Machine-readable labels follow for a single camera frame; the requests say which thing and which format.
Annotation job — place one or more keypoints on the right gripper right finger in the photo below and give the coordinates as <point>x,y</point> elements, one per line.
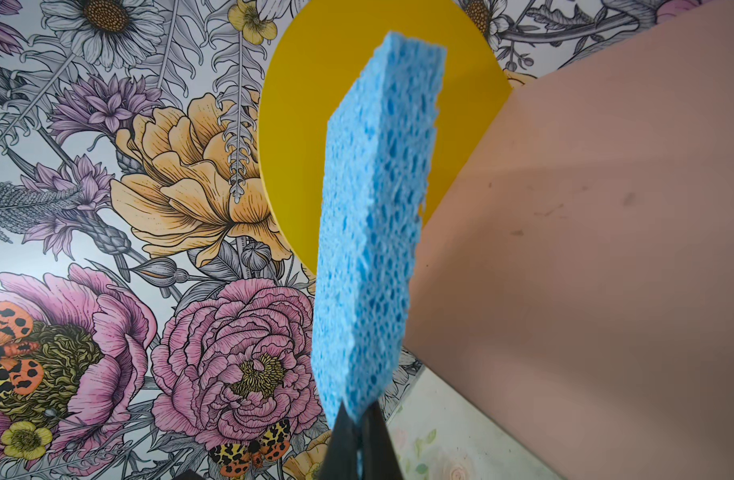
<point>379,461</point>

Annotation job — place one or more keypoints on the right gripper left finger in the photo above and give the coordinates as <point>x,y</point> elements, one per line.
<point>341,459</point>

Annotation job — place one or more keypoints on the blue sponge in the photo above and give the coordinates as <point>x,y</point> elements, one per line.
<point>379,146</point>

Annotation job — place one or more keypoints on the yellow shelf with coloured boards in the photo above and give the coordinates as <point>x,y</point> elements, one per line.
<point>575,277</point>

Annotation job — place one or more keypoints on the floral table mat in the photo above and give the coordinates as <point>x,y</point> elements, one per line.
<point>437,434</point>

